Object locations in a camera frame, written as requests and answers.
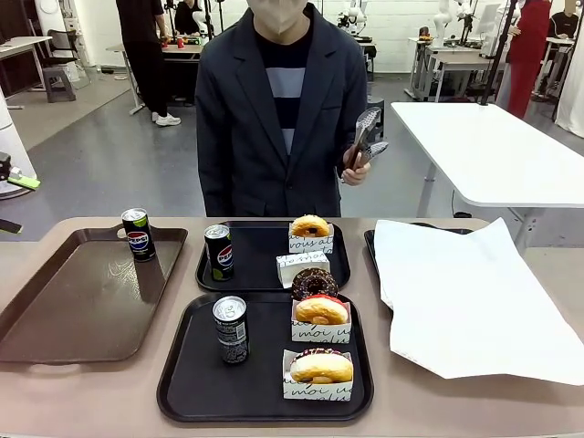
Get chocolate donut pink sprinkles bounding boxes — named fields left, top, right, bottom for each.
left=288, top=346, right=355, bottom=385

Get person's right forearm dark sleeve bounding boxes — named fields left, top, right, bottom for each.
left=195, top=136, right=238, bottom=218

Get white desk with dark cabinet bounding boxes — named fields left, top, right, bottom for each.
left=0, top=35, right=54, bottom=99

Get standing person black clothes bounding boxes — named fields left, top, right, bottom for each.
left=115, top=0, right=183, bottom=128

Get person torso dark jacket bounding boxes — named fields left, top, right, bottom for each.
left=194, top=2, right=370, bottom=218

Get white printed paper donut holder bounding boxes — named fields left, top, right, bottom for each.
left=275, top=250, right=331, bottom=290

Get background person in black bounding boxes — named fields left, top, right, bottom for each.
left=172, top=0, right=203, bottom=36

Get black tray under paper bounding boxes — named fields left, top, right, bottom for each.
left=363, top=221, right=474, bottom=312

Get black square tray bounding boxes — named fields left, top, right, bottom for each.
left=194, top=219, right=351, bottom=294
left=156, top=291, right=376, bottom=423

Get chocolate glazed donut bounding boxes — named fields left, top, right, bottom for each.
left=290, top=267, right=340, bottom=301

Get black Pepsi can white pattern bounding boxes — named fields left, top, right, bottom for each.
left=212, top=295, right=252, bottom=366

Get large white paper sheet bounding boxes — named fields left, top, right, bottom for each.
left=373, top=216, right=584, bottom=387

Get seated person black shirt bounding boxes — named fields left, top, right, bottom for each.
left=547, top=4, right=581, bottom=51

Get person in red apron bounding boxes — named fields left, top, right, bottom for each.
left=505, top=0, right=554, bottom=119

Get beige face mask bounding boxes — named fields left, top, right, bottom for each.
left=251, top=0, right=311, bottom=34

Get brown plastic tray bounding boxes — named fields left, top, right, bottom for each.
left=0, top=226, right=189, bottom=367

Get person's left hand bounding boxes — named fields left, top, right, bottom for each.
left=339, top=152, right=372, bottom=186

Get white side table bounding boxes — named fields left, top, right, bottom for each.
left=391, top=99, right=584, bottom=250

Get grey plastic step stool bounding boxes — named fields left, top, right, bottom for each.
left=366, top=95, right=387, bottom=141
left=42, top=67, right=78, bottom=104

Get background desk with grey legs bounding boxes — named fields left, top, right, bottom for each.
left=105, top=42, right=146, bottom=115

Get person's left forearm dark sleeve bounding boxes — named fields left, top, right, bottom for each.
left=336, top=81, right=370, bottom=182

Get yellow sprinkled donut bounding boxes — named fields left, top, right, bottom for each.
left=287, top=222, right=335, bottom=256

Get black Pepsi can green top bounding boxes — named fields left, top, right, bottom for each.
left=203, top=224, right=235, bottom=282
left=120, top=207, right=157, bottom=264

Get metal serving tongs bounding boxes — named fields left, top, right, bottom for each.
left=343, top=106, right=391, bottom=169

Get sprinkled donut in paper holder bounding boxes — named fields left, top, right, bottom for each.
left=280, top=348, right=355, bottom=404

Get black office chair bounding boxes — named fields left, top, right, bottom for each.
left=43, top=27, right=79, bottom=68

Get grey background work table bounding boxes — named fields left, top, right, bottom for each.
left=410, top=35, right=508, bottom=102

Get black metal pole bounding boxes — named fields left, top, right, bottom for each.
left=479, top=0, right=522, bottom=107

